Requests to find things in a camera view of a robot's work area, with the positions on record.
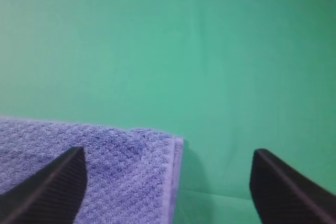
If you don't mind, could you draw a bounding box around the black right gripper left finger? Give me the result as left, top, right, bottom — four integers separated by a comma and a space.
1, 147, 87, 223

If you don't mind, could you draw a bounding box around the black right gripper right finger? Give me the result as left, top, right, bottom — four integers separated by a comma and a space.
249, 148, 335, 224

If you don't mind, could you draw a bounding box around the blue waffle-weave towel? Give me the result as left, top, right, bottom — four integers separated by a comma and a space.
1, 118, 184, 223

